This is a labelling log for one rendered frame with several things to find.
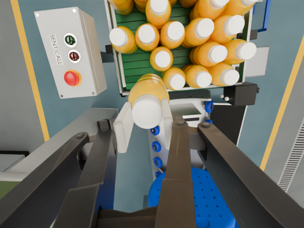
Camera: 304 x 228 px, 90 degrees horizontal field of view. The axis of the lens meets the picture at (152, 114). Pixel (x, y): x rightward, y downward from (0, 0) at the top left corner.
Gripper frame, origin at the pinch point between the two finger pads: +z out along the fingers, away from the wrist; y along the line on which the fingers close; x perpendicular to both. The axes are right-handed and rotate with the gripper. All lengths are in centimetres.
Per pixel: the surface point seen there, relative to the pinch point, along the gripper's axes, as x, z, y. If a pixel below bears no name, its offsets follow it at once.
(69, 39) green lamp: 12.1, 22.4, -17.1
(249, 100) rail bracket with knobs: -9.3, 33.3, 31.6
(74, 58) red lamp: 8.1, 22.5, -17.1
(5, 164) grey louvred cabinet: -80, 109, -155
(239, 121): -56, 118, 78
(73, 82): 2.6, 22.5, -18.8
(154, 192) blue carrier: -38.0, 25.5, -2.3
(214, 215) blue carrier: -38.0, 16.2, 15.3
